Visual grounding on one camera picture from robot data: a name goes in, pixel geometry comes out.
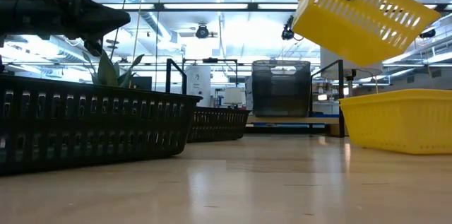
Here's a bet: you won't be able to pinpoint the yellow slotted plastic basket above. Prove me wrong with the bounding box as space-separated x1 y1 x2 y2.
338 88 452 155
292 0 441 66

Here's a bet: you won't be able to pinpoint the black slotted plastic basket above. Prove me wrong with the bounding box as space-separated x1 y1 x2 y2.
186 106 251 143
0 73 203 176

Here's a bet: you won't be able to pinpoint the grey translucent plastic bin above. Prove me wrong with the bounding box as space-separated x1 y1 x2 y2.
251 59 311 118

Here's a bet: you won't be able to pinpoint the wooden shelf black metal legs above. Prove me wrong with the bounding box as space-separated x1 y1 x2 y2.
165 57 345 138

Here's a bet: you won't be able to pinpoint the snake plant in white pot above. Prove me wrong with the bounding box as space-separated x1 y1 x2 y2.
81 49 145 89

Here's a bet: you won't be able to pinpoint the black background monitor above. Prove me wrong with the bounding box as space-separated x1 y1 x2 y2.
132 76 153 93

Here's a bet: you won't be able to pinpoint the black overhead crossbar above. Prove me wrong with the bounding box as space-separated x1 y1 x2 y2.
102 2 299 12

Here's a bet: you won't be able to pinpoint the round black ceiling fixture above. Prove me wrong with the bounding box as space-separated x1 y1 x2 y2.
195 24 210 40

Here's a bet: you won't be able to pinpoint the white canister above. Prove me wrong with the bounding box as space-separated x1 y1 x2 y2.
185 65 212 107

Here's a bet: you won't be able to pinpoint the thin black hanging cable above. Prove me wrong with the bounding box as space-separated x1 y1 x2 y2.
109 0 134 61

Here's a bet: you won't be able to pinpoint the thin tan hanging cord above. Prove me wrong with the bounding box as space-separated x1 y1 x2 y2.
131 0 146 63

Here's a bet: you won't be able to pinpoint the black overhead camera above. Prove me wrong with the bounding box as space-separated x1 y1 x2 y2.
281 15 297 40

